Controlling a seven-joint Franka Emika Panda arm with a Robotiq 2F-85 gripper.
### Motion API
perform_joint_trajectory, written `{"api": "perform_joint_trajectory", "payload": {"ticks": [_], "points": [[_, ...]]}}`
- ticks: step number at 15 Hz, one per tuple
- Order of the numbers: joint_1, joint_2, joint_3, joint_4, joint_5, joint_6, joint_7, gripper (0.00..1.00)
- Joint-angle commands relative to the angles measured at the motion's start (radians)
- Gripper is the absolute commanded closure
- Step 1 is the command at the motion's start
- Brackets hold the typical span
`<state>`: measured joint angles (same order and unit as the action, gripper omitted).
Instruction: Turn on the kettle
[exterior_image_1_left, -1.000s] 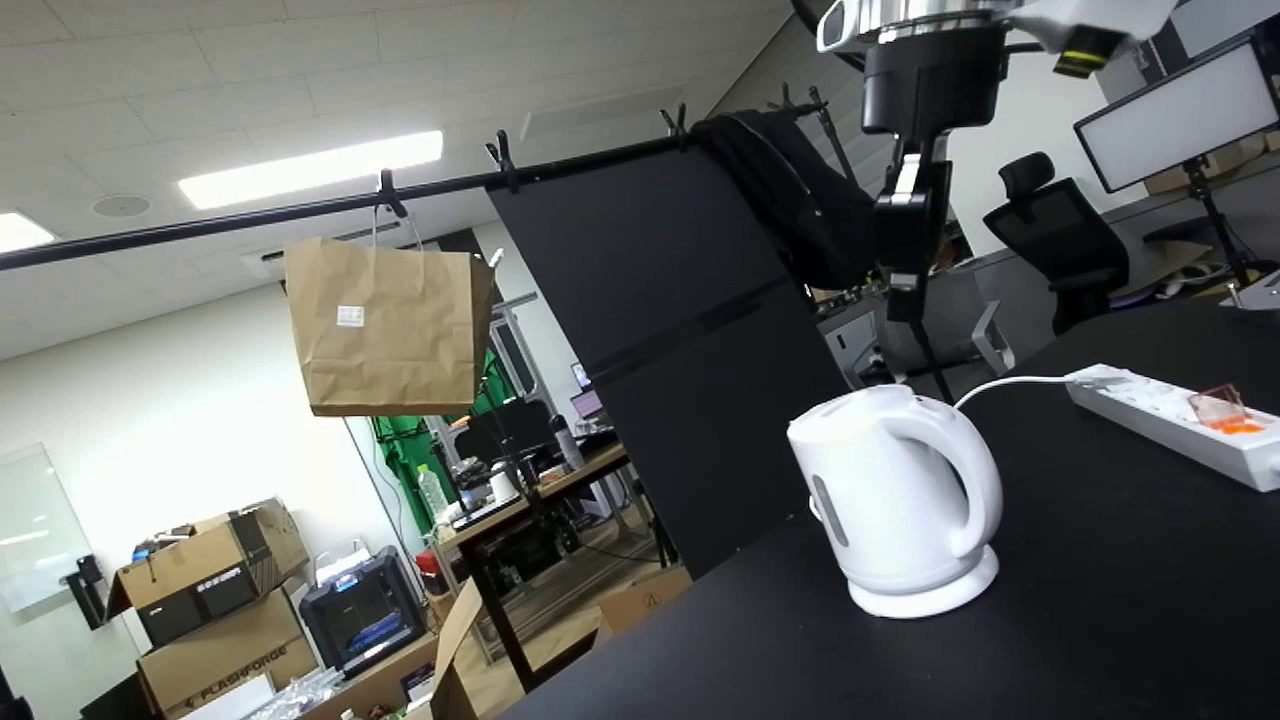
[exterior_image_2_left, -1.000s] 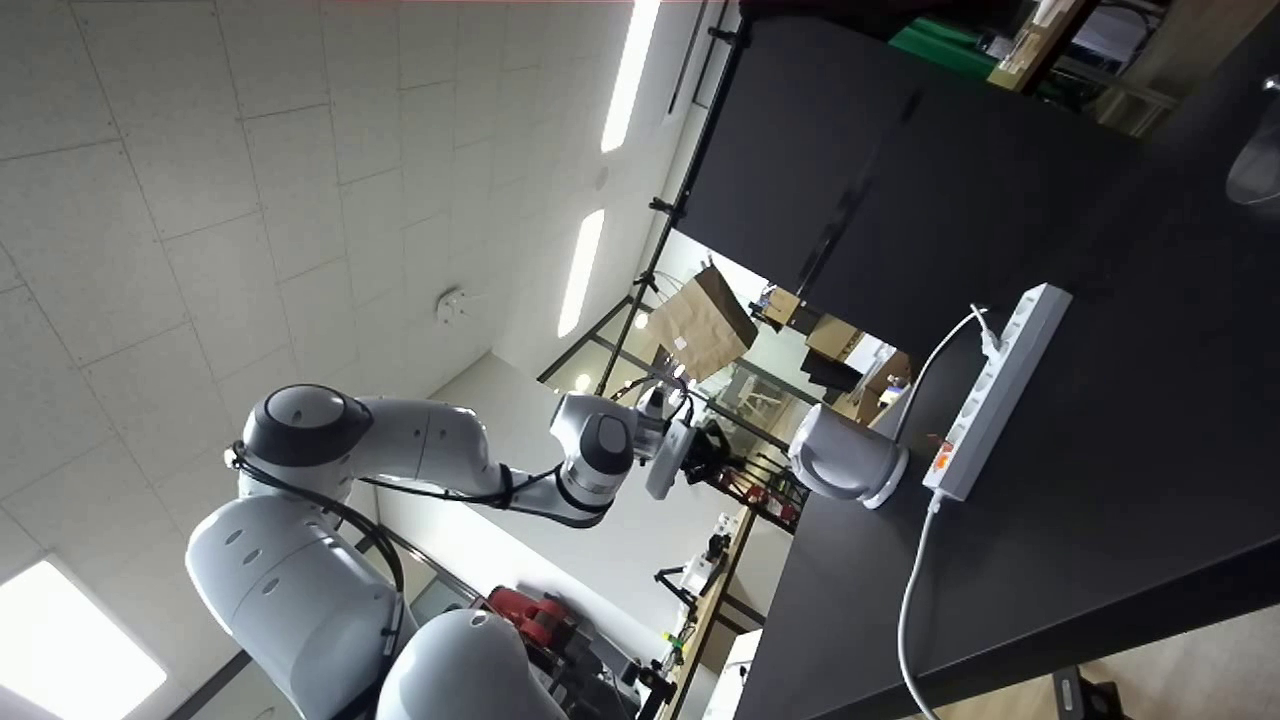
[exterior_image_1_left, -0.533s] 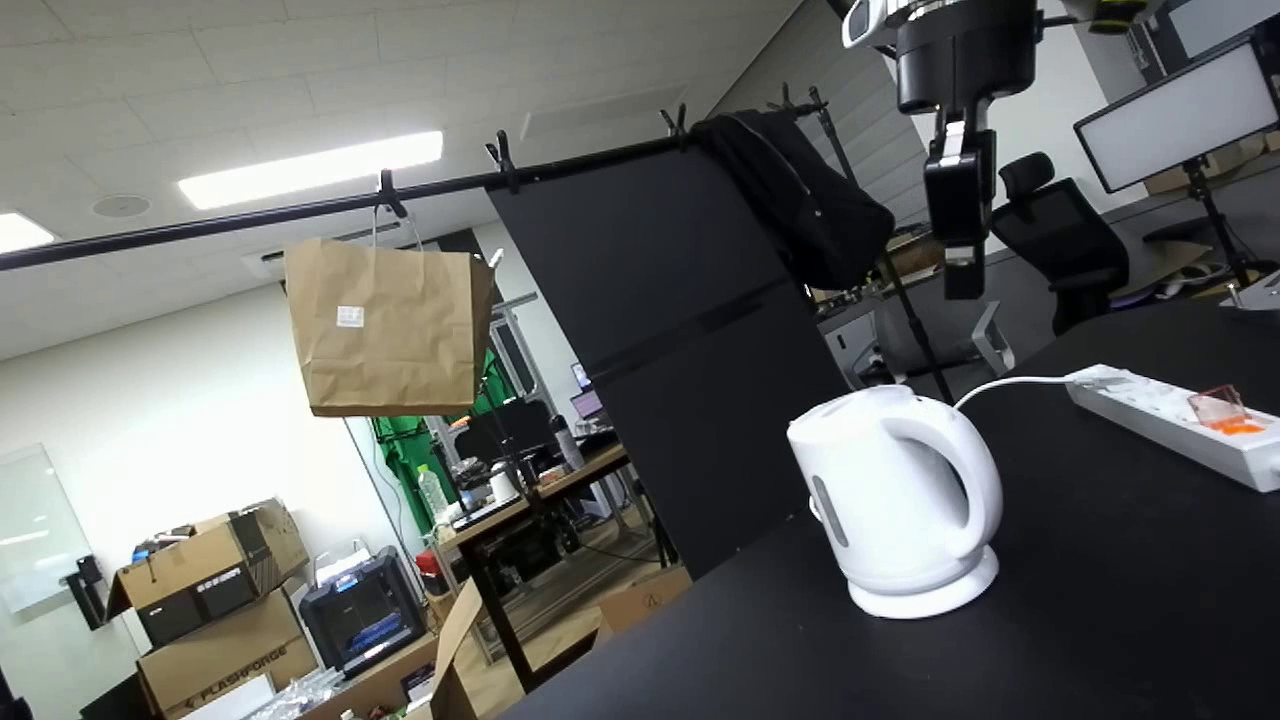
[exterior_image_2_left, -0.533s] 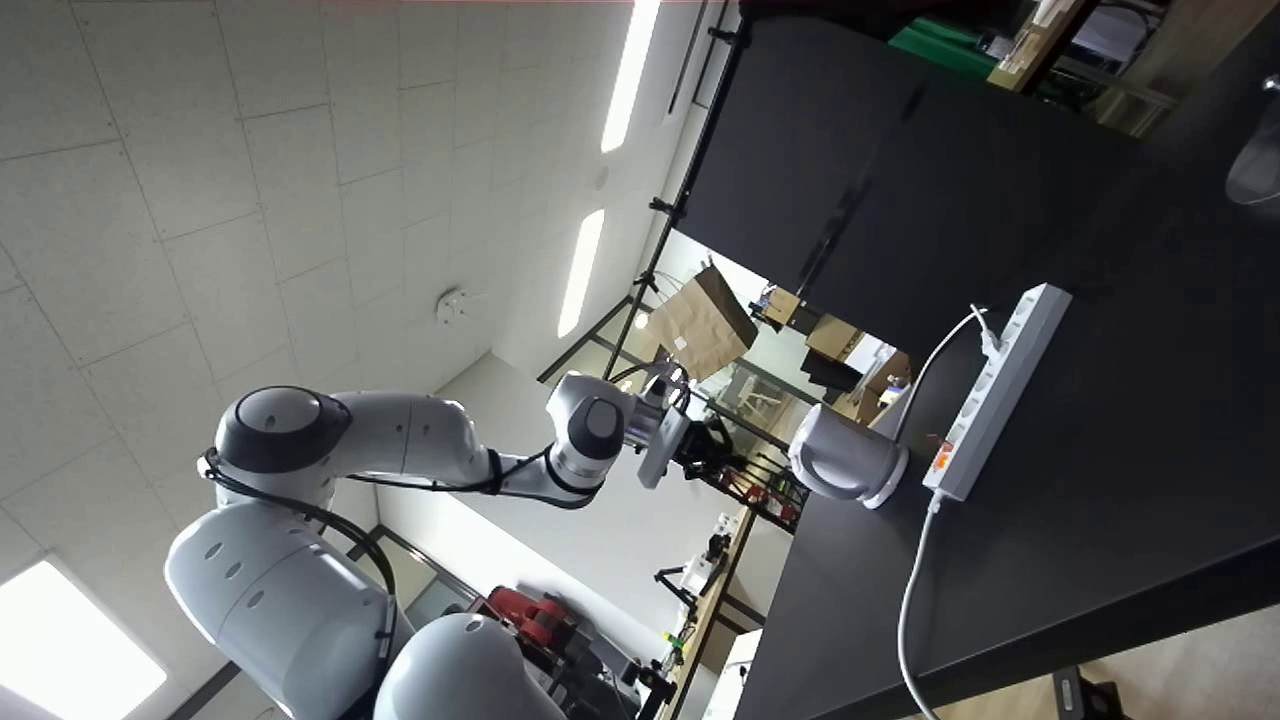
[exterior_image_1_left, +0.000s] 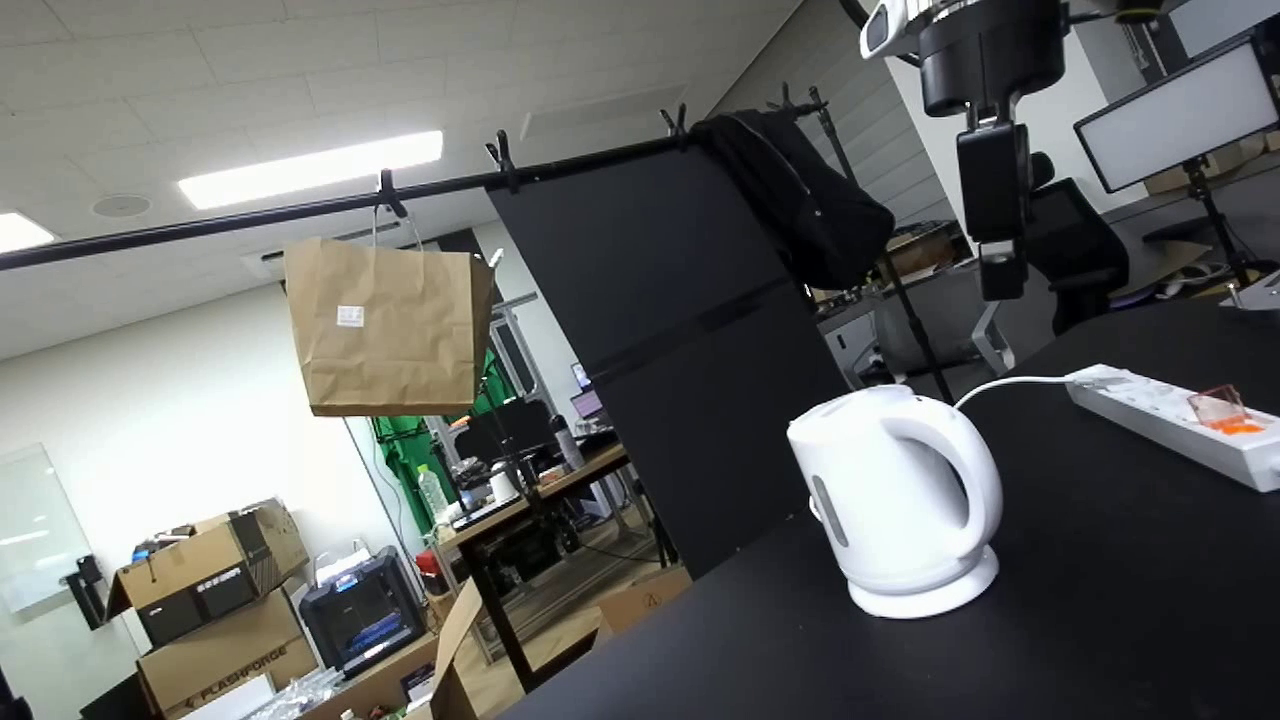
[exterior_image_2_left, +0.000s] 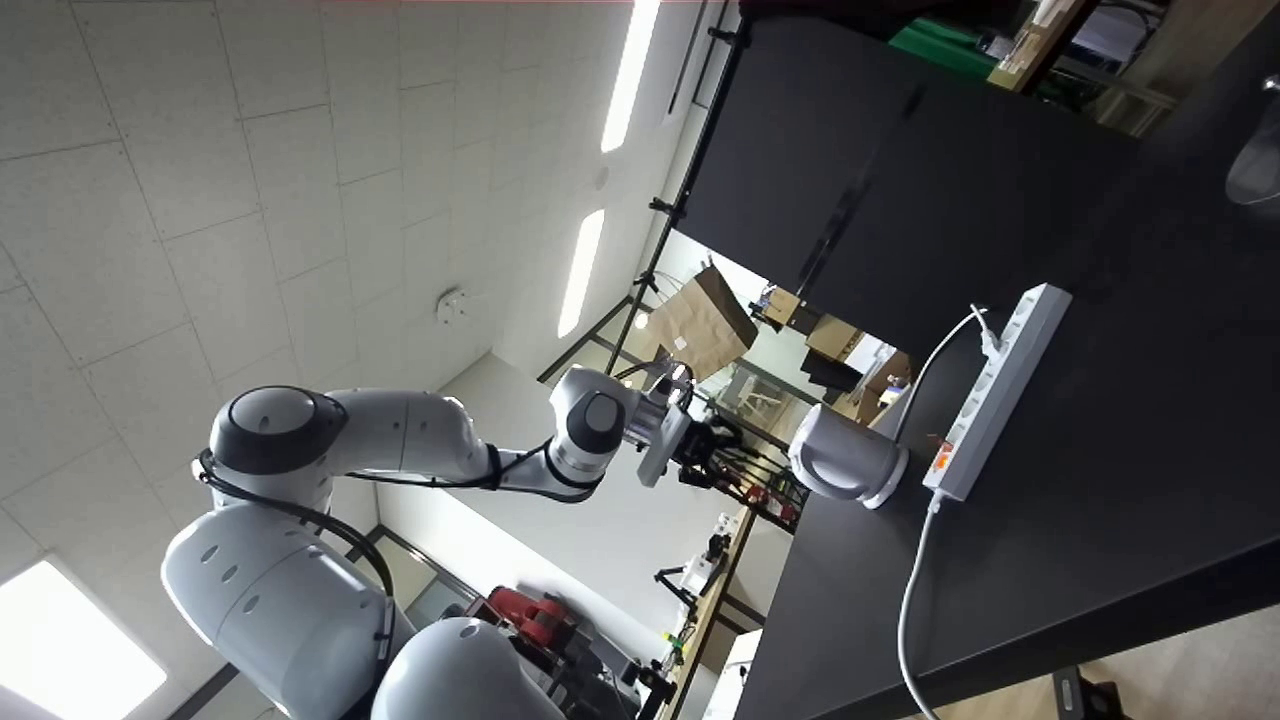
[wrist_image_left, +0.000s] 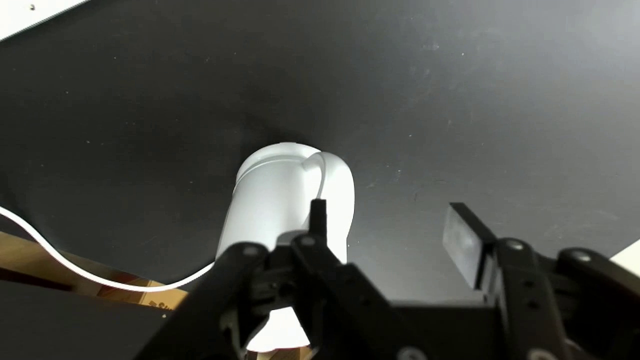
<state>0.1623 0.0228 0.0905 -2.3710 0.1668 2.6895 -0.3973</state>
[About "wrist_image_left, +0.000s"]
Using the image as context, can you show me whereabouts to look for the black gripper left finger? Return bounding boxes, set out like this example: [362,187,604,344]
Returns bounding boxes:
[136,199,394,360]

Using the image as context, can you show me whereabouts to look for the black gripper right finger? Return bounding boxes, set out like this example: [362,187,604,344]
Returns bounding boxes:
[443,201,640,360]

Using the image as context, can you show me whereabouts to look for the white electric kettle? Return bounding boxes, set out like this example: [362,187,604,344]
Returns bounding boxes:
[214,139,356,353]

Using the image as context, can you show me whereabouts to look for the white kettle power cable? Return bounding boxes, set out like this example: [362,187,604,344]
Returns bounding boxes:
[0,203,216,296]

